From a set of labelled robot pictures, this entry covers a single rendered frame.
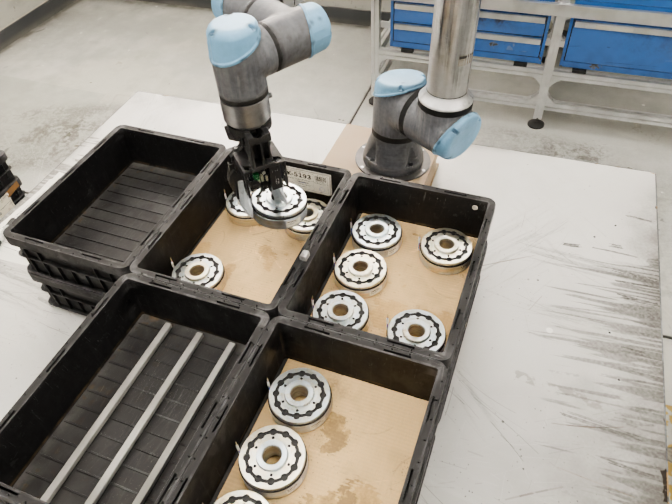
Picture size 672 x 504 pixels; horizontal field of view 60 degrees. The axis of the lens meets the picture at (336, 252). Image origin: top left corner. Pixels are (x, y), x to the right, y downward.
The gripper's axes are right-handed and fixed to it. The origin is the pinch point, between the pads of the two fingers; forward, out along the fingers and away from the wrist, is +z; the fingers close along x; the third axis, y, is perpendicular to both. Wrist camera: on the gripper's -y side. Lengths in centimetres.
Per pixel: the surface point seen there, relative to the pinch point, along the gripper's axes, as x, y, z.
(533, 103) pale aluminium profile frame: 164, -106, 87
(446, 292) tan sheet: 27.2, 22.2, 16.3
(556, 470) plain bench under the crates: 29, 56, 29
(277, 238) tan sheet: 3.3, -6.6, 16.2
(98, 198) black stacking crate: -30, -39, 16
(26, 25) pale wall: -57, -353, 95
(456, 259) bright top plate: 31.7, 18.1, 13.1
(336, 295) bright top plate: 7.1, 15.6, 13.3
